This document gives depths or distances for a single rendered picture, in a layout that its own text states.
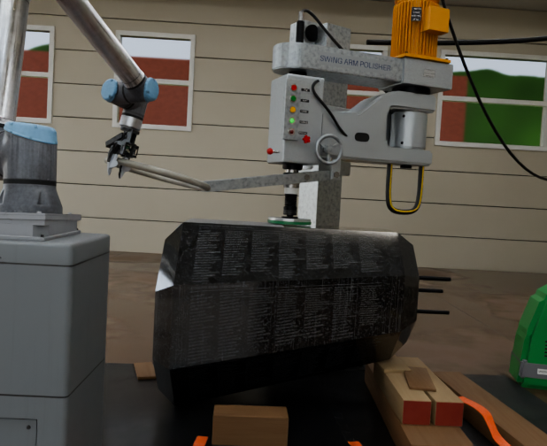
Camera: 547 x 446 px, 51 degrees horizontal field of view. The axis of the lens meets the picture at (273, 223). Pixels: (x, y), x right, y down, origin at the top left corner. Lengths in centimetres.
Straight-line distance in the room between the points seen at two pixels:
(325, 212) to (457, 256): 594
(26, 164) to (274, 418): 133
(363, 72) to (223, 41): 623
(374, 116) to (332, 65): 34
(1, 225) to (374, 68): 194
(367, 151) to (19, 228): 178
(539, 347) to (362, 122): 161
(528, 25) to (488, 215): 294
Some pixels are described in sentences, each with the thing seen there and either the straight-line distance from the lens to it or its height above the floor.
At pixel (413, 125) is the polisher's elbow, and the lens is 311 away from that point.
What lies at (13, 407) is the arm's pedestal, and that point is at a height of 39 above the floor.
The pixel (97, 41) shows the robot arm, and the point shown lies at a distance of 220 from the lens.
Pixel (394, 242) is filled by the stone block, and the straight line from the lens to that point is 270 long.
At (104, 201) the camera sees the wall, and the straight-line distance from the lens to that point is 909.
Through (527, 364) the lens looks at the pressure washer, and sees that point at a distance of 358.
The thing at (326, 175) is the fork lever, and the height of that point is 112.
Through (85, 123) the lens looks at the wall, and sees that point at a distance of 922.
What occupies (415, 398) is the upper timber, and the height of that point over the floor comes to 23.
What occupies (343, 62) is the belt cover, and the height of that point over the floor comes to 167.
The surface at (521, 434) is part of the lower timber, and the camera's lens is 263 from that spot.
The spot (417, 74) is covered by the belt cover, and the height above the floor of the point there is 166.
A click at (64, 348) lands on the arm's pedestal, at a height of 56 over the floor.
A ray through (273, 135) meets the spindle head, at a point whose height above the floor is 130.
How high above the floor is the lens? 102
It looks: 3 degrees down
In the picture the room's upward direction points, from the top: 3 degrees clockwise
